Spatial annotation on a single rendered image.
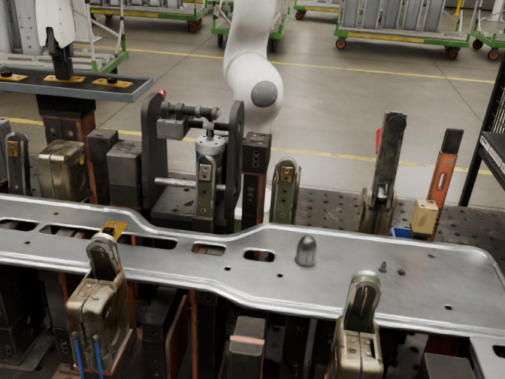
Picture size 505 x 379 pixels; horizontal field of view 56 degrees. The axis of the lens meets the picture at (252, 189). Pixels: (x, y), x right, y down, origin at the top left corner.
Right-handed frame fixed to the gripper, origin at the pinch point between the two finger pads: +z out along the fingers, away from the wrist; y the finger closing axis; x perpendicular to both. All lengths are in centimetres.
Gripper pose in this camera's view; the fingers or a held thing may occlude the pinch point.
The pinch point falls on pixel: (63, 68)
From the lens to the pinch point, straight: 116.2
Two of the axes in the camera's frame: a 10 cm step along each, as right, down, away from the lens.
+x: 10.0, 0.2, 0.6
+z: -0.5, 8.8, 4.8
